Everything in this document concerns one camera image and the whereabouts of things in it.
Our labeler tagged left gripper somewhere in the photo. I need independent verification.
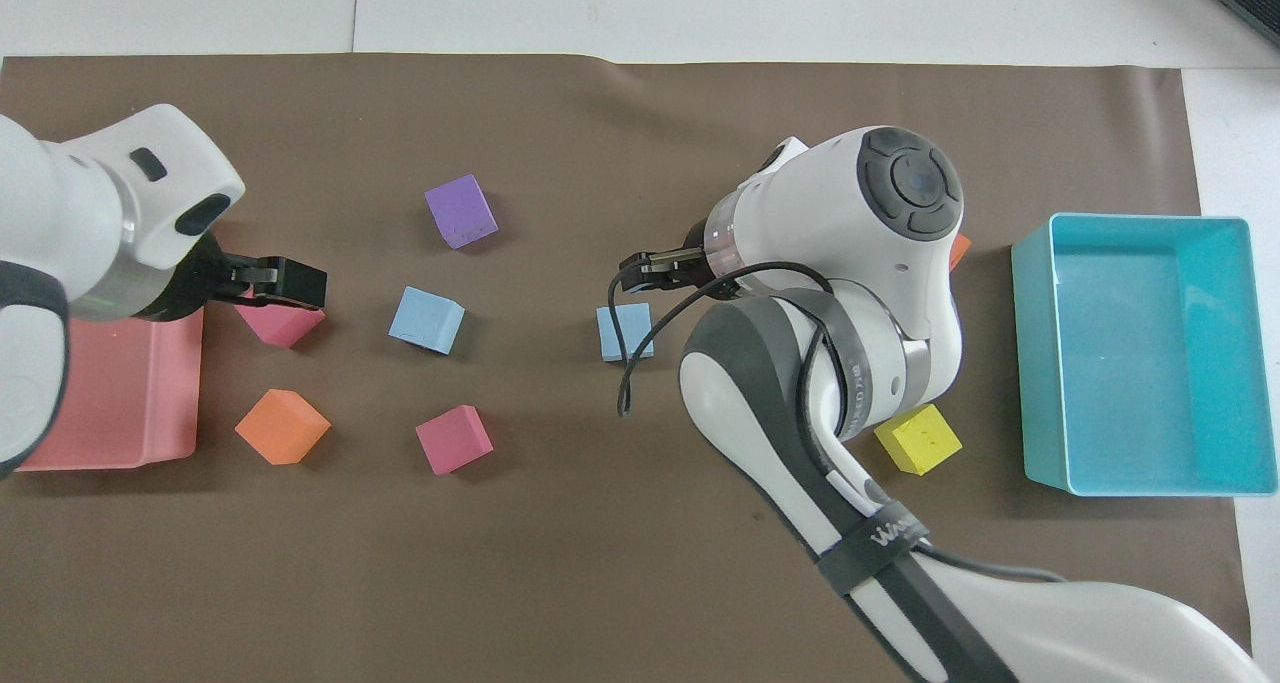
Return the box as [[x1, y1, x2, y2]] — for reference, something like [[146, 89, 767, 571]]
[[134, 229, 237, 324]]

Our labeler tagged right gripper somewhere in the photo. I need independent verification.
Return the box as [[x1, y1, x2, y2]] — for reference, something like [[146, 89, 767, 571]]
[[619, 219, 713, 295]]

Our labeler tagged light blue block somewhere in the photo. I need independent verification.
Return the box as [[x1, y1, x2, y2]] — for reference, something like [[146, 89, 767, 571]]
[[596, 303, 656, 363], [388, 285, 467, 356]]

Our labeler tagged pink wedge block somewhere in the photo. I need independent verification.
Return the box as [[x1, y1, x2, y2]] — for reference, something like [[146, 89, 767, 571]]
[[232, 287, 328, 350]]

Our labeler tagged pink plastic tray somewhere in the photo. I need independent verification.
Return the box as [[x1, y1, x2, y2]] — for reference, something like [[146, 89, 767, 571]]
[[14, 301, 207, 473]]

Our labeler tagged purple block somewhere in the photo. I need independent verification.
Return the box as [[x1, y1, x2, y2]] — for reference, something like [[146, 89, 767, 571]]
[[424, 174, 499, 251]]

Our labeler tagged yellow block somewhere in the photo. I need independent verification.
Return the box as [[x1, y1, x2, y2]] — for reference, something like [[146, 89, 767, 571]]
[[874, 404, 963, 476]]

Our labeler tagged teal plastic bin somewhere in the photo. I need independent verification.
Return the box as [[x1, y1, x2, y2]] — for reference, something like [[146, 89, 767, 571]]
[[1011, 213, 1280, 498]]

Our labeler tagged black cable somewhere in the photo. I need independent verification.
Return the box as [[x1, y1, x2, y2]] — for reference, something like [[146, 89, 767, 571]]
[[608, 255, 843, 484]]

